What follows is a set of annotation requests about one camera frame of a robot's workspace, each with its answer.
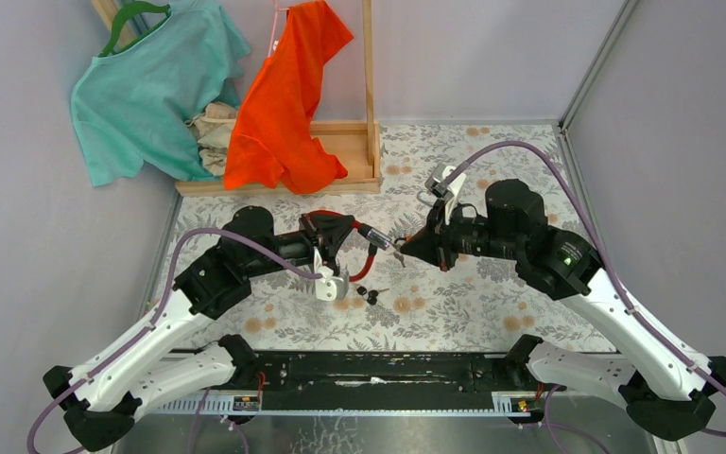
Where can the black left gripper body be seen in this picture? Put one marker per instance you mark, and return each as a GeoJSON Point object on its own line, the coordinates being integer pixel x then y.
{"type": "Point", "coordinates": [298, 249]}

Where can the pink clothes hanger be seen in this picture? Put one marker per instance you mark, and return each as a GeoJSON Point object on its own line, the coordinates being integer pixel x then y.
{"type": "Point", "coordinates": [280, 12]}

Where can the green clothes hanger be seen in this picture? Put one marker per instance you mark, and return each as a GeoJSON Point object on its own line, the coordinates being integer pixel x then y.
{"type": "Point", "coordinates": [120, 21]}

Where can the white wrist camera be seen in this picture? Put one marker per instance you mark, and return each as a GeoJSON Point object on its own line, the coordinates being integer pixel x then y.
{"type": "Point", "coordinates": [446, 182]}
{"type": "Point", "coordinates": [334, 279]}

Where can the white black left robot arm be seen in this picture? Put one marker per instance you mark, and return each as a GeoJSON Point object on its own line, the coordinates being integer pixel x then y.
{"type": "Point", "coordinates": [104, 397]}

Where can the teal shirt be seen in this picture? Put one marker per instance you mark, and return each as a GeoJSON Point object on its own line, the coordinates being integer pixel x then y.
{"type": "Point", "coordinates": [130, 108]}

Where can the aluminium frame rail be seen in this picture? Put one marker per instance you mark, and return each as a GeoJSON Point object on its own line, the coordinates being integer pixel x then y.
{"type": "Point", "coordinates": [604, 52]}

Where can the floral table mat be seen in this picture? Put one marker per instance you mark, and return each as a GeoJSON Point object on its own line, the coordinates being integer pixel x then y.
{"type": "Point", "coordinates": [480, 305]}

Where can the black headed keys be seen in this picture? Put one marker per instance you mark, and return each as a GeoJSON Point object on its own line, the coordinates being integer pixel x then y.
{"type": "Point", "coordinates": [370, 296]}

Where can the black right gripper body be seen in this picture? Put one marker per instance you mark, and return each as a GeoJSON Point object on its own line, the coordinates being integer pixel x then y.
{"type": "Point", "coordinates": [464, 235]}

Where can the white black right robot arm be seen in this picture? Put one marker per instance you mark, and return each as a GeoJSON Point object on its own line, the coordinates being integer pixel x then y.
{"type": "Point", "coordinates": [663, 385]}

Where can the beige crumpled cloth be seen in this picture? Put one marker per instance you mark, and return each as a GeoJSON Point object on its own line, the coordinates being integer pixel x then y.
{"type": "Point", "coordinates": [212, 130]}

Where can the brass padlock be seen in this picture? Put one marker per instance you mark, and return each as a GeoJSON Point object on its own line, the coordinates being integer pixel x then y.
{"type": "Point", "coordinates": [424, 199]}

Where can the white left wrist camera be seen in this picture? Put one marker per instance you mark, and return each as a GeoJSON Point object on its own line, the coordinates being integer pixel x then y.
{"type": "Point", "coordinates": [334, 279]}

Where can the orange shirt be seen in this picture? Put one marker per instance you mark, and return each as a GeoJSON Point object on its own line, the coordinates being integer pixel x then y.
{"type": "Point", "coordinates": [271, 142]}

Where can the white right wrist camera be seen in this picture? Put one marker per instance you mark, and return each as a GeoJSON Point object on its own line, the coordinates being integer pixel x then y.
{"type": "Point", "coordinates": [446, 182]}

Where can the wooden clothes rack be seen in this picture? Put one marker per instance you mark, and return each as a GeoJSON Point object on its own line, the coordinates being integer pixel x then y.
{"type": "Point", "coordinates": [356, 143]}

